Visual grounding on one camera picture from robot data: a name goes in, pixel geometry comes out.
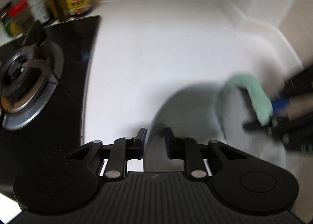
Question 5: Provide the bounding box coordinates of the gas burner with black grate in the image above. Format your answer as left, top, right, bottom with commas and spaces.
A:
0, 40, 64, 131

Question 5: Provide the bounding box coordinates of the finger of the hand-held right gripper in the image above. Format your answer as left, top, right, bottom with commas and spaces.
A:
243, 116, 290, 141
270, 86, 294, 118

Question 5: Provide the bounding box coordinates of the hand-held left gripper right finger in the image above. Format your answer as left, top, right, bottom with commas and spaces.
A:
165, 127, 247, 181

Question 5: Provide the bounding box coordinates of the white bowl with grey print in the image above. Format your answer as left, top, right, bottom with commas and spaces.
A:
144, 81, 289, 173

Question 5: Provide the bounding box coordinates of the black glass gas cooktop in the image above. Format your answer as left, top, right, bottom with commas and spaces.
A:
0, 15, 102, 191

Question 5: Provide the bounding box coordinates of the green cloth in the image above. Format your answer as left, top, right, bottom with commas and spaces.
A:
218, 74, 274, 139

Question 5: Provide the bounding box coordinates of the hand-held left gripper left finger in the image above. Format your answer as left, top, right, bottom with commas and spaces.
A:
64, 128, 147, 182

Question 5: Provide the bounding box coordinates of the red lid jar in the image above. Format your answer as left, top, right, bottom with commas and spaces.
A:
7, 0, 35, 37

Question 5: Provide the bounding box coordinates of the dark lid green jar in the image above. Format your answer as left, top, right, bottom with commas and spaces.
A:
0, 1, 15, 38

